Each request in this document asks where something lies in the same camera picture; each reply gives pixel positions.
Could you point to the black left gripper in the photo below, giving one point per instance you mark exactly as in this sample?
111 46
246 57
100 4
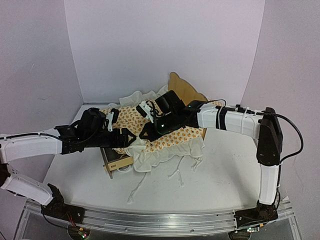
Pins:
121 141

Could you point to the aluminium front rail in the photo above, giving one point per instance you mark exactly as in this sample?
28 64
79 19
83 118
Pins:
163 224

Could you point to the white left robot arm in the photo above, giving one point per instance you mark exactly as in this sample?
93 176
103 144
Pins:
25 145

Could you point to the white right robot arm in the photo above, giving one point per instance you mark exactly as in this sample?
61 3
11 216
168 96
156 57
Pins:
243 148

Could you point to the duck print mattress cushion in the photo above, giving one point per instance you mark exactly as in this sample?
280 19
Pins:
160 140

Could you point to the wooden pet bed frame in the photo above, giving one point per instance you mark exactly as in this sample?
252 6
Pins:
185 90

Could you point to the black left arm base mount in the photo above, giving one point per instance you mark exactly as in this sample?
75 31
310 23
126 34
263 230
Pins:
57 208

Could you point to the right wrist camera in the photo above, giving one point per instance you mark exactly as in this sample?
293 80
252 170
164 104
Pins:
146 111

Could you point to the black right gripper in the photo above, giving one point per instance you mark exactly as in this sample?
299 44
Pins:
153 134

